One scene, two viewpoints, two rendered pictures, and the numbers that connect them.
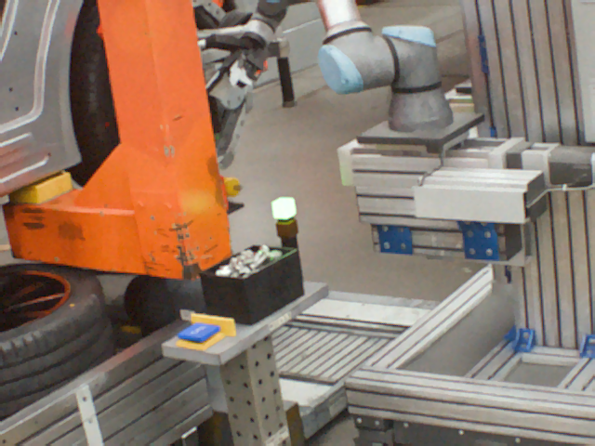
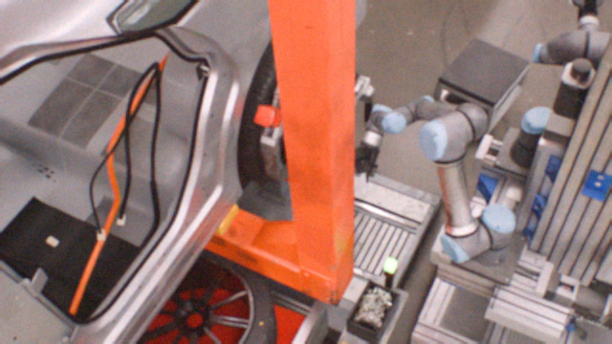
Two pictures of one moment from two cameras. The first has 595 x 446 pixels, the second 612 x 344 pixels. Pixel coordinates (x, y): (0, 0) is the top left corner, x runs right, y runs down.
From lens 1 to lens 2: 226 cm
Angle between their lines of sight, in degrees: 36
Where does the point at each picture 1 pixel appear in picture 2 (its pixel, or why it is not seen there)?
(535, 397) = not seen: outside the picture
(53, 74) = (229, 162)
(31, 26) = (213, 141)
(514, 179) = (553, 320)
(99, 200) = (272, 252)
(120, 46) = (306, 219)
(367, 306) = (389, 192)
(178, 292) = not seen: hidden behind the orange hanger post
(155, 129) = (326, 257)
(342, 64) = (461, 257)
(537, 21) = (587, 218)
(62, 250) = (239, 259)
